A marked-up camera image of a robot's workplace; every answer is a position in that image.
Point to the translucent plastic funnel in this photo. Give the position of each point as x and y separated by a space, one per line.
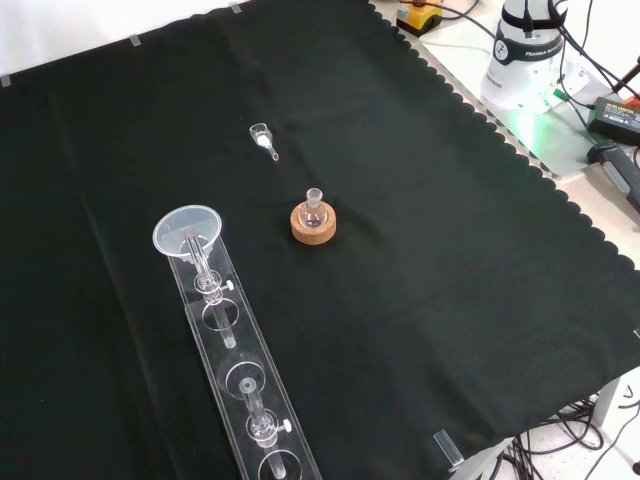
170 227

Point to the glass weighing funnel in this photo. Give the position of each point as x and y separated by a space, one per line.
259 136

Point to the clear acrylic funnel stand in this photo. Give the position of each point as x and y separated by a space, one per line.
280 400

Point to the glass round-bottom flask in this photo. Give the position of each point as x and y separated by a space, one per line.
313 212

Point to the yellow stop button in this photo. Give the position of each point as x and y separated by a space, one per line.
422 17

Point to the black power adapter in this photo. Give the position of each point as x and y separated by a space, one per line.
617 117

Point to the black tripod leg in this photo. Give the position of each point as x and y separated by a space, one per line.
627 75

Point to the grey metal base plate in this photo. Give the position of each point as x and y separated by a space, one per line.
565 147

